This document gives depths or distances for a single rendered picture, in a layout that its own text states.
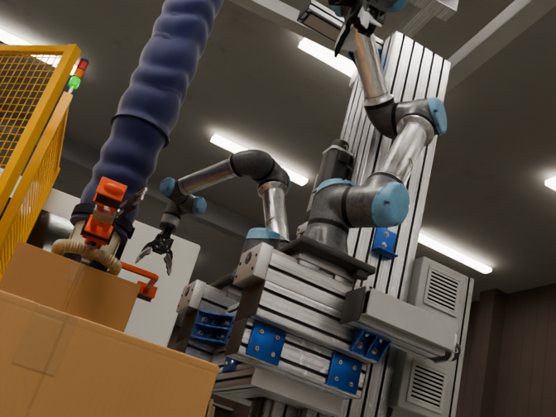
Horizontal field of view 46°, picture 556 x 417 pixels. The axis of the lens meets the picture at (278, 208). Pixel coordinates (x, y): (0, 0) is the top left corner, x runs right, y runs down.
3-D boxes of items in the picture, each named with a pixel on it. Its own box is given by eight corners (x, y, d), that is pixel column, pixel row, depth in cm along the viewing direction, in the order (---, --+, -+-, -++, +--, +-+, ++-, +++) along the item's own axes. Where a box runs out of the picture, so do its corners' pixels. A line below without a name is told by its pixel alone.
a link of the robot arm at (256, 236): (232, 257, 221) (242, 222, 226) (253, 274, 230) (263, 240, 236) (260, 257, 214) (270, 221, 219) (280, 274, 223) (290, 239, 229)
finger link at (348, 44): (349, 65, 176) (366, 34, 174) (331, 55, 174) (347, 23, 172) (346, 64, 179) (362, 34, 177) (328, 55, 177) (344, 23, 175)
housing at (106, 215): (90, 217, 196) (96, 204, 198) (112, 225, 197) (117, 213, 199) (93, 209, 190) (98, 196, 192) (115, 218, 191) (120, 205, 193)
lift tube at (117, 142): (67, 227, 246) (158, 21, 289) (122, 249, 251) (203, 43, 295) (72, 210, 227) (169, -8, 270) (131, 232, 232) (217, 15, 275)
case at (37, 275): (-30, 382, 236) (16, 281, 253) (76, 415, 246) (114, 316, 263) (-41, 366, 184) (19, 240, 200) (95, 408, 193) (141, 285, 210)
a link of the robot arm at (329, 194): (320, 238, 187) (330, 198, 193) (361, 237, 179) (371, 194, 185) (299, 218, 179) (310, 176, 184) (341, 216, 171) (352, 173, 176)
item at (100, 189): (92, 201, 184) (98, 186, 187) (117, 211, 186) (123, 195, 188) (95, 191, 177) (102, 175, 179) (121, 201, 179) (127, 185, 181)
